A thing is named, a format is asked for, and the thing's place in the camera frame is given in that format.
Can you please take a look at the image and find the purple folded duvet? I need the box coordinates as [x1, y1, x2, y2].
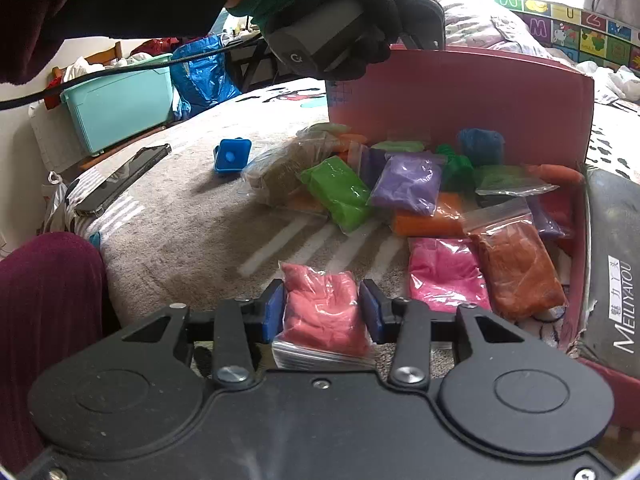
[436, 0, 551, 58]

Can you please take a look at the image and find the blue plastic square block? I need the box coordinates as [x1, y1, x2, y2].
[214, 138, 252, 176]

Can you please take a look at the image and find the colourful alphabet foam mat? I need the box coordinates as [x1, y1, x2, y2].
[495, 0, 640, 74]

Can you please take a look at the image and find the pink clay bag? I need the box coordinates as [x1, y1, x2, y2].
[271, 262, 375, 370]

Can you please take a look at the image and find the magenta clay bag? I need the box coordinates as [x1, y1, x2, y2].
[408, 237, 491, 312]

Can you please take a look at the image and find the dark green clay bag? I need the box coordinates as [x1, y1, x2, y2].
[473, 165, 558, 197]

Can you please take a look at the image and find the maroon sleeved left forearm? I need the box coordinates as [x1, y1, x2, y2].
[1, 0, 229, 84]

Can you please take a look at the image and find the teal plastic storage bin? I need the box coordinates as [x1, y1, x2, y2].
[61, 67, 172, 154]

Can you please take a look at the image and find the red cardboard box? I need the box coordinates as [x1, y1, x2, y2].
[328, 49, 593, 350]

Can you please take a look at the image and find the purple clay bag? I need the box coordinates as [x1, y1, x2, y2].
[368, 152, 446, 217]

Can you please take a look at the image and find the black smartphone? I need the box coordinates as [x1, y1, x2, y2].
[74, 143, 171, 217]

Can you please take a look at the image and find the black cable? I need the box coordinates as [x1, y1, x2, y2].
[0, 34, 266, 111]

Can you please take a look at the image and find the orange clay bag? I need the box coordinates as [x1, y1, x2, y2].
[390, 192, 464, 238]

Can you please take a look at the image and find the blue plastic shopping bag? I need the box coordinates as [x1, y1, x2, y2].
[169, 53, 241, 120]

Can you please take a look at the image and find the red-orange clay bag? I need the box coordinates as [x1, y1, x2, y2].
[463, 198, 568, 321]

